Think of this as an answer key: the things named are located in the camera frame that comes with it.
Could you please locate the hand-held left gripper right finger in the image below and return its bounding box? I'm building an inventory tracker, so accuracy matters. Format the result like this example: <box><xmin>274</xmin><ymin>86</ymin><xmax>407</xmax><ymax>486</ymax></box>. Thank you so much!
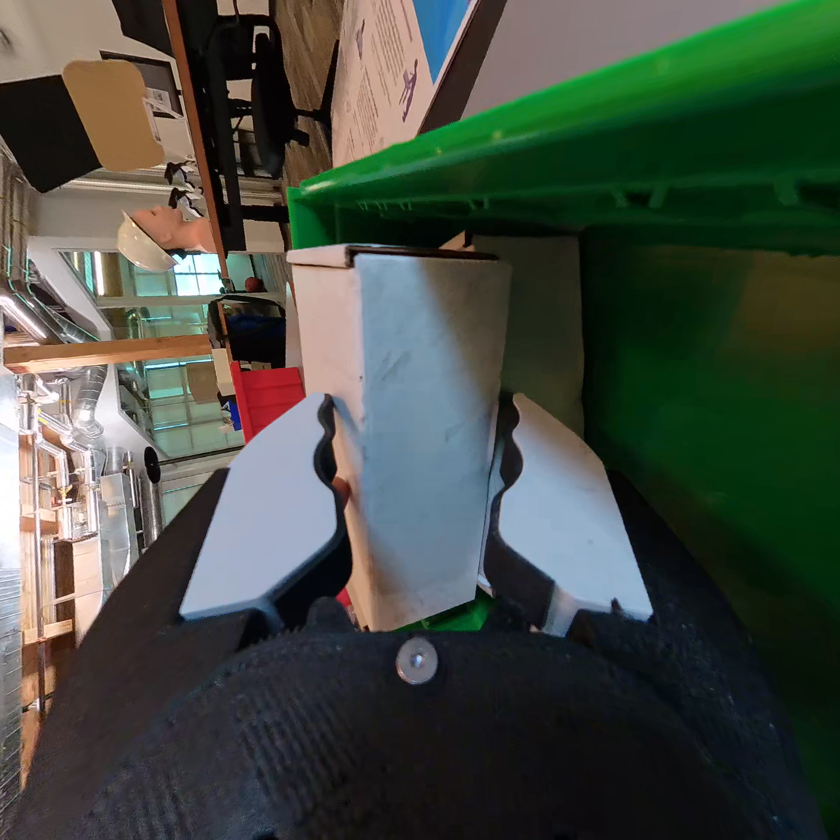
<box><xmin>482</xmin><ymin>392</ymin><xmax>655</xmax><ymax>639</ymax></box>

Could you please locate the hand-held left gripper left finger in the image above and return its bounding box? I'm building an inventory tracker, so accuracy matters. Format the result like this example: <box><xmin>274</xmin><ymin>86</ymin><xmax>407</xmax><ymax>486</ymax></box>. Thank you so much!
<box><xmin>178</xmin><ymin>392</ymin><xmax>355</xmax><ymax>624</ymax></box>

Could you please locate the white cube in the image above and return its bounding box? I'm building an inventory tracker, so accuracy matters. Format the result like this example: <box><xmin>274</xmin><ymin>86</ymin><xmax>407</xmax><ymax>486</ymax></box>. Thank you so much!
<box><xmin>446</xmin><ymin>231</ymin><xmax>586</xmax><ymax>439</ymax></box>
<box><xmin>287</xmin><ymin>243</ymin><xmax>514</xmax><ymax>634</ymax></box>

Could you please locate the green plastic bin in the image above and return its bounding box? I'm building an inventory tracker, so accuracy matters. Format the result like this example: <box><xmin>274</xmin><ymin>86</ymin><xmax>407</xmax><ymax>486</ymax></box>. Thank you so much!
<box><xmin>285</xmin><ymin>0</ymin><xmax>840</xmax><ymax>840</ymax></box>

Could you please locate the red plastic bin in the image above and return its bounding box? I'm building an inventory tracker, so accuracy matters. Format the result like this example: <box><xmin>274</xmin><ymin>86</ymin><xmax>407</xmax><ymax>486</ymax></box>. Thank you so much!
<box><xmin>230</xmin><ymin>366</ymin><xmax>307</xmax><ymax>445</ymax></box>

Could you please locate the wooden beam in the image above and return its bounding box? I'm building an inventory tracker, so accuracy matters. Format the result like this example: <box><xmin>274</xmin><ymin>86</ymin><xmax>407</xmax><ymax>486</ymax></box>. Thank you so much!
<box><xmin>3</xmin><ymin>333</ymin><xmax>215</xmax><ymax>375</ymax></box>

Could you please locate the mannequin head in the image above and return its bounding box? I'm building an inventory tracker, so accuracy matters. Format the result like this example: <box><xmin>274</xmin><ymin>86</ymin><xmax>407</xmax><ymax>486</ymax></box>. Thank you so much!
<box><xmin>146</xmin><ymin>203</ymin><xmax>219</xmax><ymax>258</ymax></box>

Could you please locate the white hard hat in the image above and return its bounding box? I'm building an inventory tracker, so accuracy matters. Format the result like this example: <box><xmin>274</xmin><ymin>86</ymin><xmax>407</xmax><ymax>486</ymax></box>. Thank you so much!
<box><xmin>116</xmin><ymin>210</ymin><xmax>179</xmax><ymax>274</ymax></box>

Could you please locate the black office chair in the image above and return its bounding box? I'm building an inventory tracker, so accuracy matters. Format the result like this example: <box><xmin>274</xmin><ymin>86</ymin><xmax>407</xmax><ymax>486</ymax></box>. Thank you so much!
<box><xmin>202</xmin><ymin>12</ymin><xmax>330</xmax><ymax>179</ymax></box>

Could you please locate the tan rounded board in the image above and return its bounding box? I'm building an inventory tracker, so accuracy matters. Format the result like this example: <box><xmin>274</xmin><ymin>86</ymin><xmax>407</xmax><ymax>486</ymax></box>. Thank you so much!
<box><xmin>62</xmin><ymin>59</ymin><xmax>166</xmax><ymax>173</ymax></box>

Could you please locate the black panel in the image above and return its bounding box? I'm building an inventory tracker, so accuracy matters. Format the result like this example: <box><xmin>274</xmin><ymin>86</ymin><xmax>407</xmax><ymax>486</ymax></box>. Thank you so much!
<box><xmin>0</xmin><ymin>74</ymin><xmax>105</xmax><ymax>195</ymax></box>

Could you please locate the printed sign board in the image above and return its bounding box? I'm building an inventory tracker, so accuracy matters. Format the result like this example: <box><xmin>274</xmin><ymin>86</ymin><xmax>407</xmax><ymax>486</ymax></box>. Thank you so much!
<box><xmin>330</xmin><ymin>0</ymin><xmax>508</xmax><ymax>169</ymax></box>

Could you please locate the silver ventilation duct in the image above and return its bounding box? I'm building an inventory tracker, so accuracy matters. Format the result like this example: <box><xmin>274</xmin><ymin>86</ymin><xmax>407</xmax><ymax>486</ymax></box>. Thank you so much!
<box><xmin>0</xmin><ymin>272</ymin><xmax>109</xmax><ymax>442</ymax></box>

